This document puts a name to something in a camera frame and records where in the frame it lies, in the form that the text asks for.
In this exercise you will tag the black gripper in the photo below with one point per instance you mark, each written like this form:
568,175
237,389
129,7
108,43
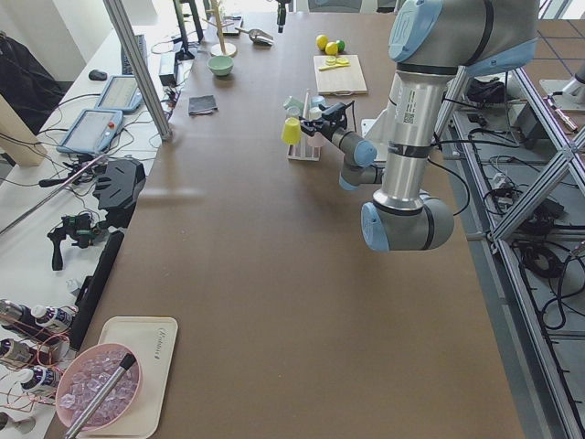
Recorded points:
281,14
324,129

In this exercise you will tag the pink plastic cup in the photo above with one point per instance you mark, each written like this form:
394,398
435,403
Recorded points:
316,141

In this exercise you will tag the green plastic cup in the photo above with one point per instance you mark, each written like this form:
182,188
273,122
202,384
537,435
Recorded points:
292,102

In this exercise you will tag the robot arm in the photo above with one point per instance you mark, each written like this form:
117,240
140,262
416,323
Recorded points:
430,41

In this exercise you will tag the white plastic cup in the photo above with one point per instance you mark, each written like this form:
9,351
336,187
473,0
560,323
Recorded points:
315,113

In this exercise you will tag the yellow plastic cup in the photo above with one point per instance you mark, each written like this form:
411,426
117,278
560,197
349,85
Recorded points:
291,131

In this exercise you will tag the grey plastic cup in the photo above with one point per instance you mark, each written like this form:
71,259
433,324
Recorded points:
293,112

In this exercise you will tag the light blue plastic cup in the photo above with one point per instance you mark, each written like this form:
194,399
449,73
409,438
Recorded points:
317,100

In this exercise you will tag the metal scoop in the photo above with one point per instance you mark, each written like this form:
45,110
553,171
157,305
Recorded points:
257,36

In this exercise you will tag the whole yellow lemon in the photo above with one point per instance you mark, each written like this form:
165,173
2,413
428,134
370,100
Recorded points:
321,41

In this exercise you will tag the wooden cutting board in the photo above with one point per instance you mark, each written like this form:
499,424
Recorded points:
344,81

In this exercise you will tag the green lime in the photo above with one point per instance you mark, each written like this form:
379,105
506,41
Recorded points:
341,45

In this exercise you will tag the wooden stand with round base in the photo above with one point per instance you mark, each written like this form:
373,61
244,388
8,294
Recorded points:
223,47

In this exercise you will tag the yellow plastic knife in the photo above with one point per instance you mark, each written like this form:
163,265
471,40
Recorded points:
333,67

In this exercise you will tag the green bowl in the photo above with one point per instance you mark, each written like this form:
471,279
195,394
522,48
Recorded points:
220,65

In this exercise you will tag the grey folded cloth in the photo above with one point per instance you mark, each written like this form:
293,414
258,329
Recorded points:
201,105

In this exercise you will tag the blue teach pendant far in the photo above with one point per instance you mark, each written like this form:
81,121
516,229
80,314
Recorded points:
121,93

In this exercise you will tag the blue teach pendant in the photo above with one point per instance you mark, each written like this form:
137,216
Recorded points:
121,93
92,133

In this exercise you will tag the black angular housing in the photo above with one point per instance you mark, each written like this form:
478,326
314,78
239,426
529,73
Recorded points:
118,189

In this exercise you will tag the black computer mouse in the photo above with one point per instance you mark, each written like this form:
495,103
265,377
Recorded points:
98,75

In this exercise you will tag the blue teach pendant near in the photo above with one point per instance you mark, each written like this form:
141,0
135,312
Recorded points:
92,133

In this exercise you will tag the black hand-held gripper device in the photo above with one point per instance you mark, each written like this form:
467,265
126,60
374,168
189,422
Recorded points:
80,229

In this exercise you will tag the beige plastic tray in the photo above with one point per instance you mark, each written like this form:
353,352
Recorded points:
151,339

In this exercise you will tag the black long case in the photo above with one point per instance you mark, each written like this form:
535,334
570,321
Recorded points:
92,294

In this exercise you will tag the pink bowl with ice cubes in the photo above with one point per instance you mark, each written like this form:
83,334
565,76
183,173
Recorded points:
86,375

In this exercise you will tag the white wire cup rack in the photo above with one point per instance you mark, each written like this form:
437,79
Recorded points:
303,151

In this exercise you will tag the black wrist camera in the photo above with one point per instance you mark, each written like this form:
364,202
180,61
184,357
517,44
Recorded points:
335,112

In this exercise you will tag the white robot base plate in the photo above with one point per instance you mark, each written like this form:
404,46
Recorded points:
379,132

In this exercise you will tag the aluminium frame post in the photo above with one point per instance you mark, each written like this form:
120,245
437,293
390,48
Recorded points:
124,30

